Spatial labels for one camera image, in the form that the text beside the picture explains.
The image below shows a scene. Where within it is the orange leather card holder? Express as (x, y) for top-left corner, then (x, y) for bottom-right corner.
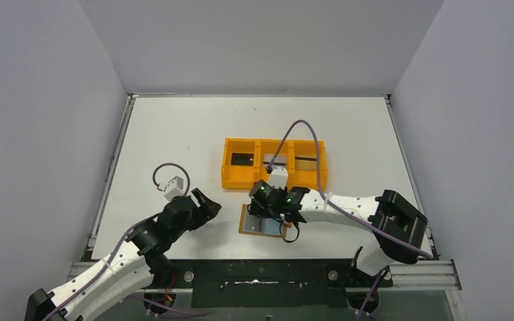
(238, 204), (293, 239)

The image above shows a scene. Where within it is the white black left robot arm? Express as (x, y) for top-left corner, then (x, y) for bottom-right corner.
(24, 189), (222, 320)

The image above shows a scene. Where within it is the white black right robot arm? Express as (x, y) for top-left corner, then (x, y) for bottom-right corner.
(249, 180), (434, 276)

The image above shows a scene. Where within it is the gold card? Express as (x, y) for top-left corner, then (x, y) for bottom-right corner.
(294, 155), (318, 171)

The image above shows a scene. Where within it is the silver card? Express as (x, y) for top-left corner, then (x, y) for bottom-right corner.
(262, 154), (288, 168)

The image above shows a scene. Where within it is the black card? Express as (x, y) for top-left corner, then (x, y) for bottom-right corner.
(230, 152), (254, 167)

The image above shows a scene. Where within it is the yellow right plastic bin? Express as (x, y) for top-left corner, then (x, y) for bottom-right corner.
(288, 140), (329, 190)

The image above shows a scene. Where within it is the yellow middle plastic bin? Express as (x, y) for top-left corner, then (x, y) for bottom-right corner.
(255, 138), (294, 192)

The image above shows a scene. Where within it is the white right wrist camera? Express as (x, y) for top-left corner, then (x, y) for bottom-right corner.
(266, 167), (288, 189)

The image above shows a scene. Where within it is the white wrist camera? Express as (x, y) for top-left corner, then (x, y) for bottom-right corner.
(157, 176), (186, 202)
(266, 167), (288, 189)

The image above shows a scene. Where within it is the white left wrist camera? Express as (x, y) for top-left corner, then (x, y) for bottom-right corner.
(157, 176), (186, 202)

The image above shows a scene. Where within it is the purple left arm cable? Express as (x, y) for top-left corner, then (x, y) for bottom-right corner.
(39, 163), (191, 321)

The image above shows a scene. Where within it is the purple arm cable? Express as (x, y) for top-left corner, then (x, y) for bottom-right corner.
(266, 120), (434, 261)
(39, 163), (191, 321)

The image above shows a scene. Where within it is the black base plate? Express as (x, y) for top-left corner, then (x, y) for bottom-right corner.
(138, 258), (376, 308)

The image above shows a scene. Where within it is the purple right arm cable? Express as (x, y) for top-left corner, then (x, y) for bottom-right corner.
(266, 120), (434, 261)

